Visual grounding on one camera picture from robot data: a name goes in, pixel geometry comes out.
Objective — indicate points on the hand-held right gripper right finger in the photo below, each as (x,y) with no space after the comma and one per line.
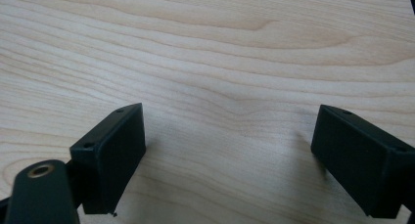
(359,158)

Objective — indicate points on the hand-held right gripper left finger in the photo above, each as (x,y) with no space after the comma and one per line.
(112,162)

